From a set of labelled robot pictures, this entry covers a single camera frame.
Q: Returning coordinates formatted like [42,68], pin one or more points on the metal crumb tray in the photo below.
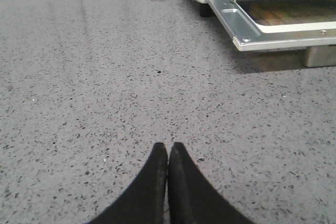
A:
[319,56]

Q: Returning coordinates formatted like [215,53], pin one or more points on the oven door with glass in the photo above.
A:
[277,24]

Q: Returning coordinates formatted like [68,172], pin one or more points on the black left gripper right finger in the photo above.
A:
[192,199]

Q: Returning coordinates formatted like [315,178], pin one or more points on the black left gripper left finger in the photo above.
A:
[143,200]

